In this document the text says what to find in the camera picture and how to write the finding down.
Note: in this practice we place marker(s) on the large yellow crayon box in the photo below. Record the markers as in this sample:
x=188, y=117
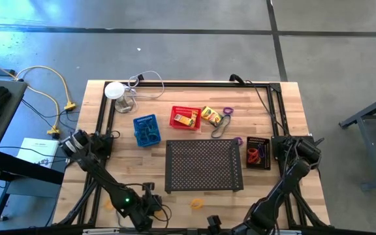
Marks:
x=210, y=115

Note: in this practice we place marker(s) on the black perforated metal riser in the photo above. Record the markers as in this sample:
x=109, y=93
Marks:
x=204, y=166

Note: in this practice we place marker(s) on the black plastic basket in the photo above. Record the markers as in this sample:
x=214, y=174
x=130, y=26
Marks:
x=256, y=140

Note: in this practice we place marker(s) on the teal cup edge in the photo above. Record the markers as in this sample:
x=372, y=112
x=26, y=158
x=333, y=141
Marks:
x=149, y=125

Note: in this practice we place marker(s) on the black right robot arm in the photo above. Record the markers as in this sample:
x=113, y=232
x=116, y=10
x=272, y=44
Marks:
x=282, y=189

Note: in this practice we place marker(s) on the white cone desk lamp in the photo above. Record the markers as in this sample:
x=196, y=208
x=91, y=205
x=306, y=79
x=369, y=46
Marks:
x=114, y=90

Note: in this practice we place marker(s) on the blue plastic basket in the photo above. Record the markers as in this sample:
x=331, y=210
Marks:
x=142, y=118

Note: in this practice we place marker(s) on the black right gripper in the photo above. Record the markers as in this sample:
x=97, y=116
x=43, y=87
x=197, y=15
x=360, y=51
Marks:
x=230, y=230

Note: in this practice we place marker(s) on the red plastic basket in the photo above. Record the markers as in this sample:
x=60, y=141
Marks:
x=179, y=110

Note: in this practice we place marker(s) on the black aluminium table frame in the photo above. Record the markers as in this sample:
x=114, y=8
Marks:
x=191, y=84

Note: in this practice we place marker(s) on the small yellow crayon box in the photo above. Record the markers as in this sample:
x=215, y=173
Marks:
x=183, y=120
x=194, y=115

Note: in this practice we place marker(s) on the dark grey side table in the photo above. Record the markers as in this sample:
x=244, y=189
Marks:
x=18, y=98

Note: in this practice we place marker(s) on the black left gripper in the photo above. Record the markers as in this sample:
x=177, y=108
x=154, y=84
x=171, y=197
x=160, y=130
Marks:
x=150, y=204

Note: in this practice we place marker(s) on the white booklet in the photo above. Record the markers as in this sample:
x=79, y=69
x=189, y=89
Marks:
x=38, y=153

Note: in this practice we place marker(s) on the silver aluminium post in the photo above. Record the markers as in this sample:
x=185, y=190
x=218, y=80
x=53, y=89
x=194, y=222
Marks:
x=282, y=232
x=100, y=232

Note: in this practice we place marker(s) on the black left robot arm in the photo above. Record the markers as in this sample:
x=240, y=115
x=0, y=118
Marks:
x=103, y=178

